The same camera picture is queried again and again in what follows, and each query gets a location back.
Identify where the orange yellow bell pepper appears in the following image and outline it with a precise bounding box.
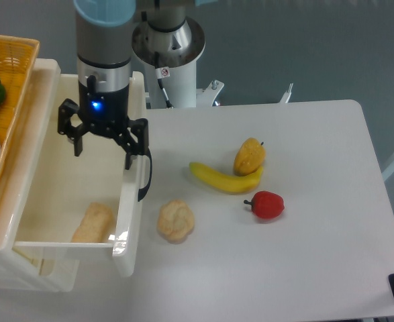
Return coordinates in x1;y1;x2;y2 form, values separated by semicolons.
233;138;266;176

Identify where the square toasted bread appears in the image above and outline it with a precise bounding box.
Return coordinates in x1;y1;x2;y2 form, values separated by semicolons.
71;202;114;243

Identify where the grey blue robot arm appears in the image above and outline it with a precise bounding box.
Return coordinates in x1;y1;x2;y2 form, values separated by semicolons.
58;1;205;158

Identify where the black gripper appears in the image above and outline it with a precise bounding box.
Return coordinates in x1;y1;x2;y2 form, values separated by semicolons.
57;84;149;170

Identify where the white drawer cabinet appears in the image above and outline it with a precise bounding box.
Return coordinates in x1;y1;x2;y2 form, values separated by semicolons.
0;59;79;292

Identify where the black drawer handle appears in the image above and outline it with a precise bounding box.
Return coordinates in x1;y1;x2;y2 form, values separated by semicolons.
138;149;153;202

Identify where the white open upper drawer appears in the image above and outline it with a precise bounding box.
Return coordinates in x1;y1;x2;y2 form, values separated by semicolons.
13;70;148;278

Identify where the round bread roll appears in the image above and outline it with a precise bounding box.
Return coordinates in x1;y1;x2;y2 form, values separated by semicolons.
157;199;195;243

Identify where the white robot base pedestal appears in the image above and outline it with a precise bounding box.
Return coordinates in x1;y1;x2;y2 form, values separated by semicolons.
132;17;224;109

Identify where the yellow woven basket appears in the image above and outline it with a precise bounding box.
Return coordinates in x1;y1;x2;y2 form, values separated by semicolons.
0;35;40;178

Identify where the black cable on pedestal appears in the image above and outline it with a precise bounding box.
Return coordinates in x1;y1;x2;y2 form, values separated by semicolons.
153;52;174;109

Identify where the yellow banana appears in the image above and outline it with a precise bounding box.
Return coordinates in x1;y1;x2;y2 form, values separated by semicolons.
189;162;264;194

